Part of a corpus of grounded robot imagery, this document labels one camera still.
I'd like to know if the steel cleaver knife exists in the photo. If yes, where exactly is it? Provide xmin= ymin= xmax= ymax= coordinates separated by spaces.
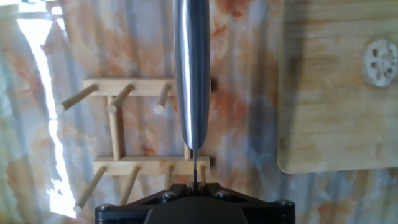
xmin=172 ymin=0 xmax=211 ymax=191

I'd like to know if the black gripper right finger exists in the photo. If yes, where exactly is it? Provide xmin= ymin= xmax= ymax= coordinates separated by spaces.
xmin=197 ymin=182 xmax=296 ymax=224

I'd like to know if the wooden knife rack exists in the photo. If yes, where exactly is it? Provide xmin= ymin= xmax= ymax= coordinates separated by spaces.
xmin=55 ymin=77 xmax=211 ymax=215

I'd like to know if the orange marble pattern mat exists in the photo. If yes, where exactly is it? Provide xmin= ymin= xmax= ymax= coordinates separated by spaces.
xmin=0 ymin=0 xmax=398 ymax=224

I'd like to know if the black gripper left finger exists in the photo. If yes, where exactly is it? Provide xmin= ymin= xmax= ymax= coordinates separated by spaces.
xmin=95 ymin=182 xmax=193 ymax=224

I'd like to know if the wooden cutting board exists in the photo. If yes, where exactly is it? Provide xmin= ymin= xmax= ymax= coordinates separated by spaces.
xmin=277 ymin=0 xmax=398 ymax=174

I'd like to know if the lotus root slice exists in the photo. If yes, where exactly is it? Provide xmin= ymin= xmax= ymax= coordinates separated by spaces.
xmin=361 ymin=39 xmax=398 ymax=88

